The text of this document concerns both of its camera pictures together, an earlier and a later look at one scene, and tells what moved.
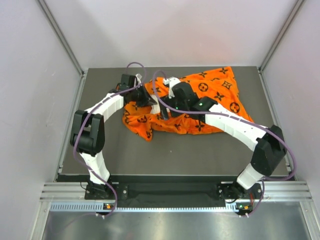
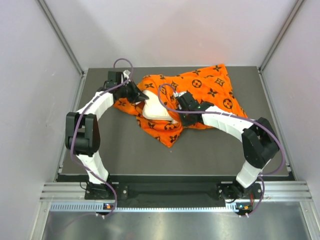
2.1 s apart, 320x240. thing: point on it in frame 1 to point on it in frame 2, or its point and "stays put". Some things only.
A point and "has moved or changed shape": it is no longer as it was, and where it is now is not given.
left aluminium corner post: [62, 36] stays put
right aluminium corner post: [298, 5] stays put
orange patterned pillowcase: [179, 113] has moved or changed shape
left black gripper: [146, 100] to [136, 95]
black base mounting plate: [171, 191] stays put
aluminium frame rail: [298, 191] stays put
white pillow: [155, 108] has moved or changed shape
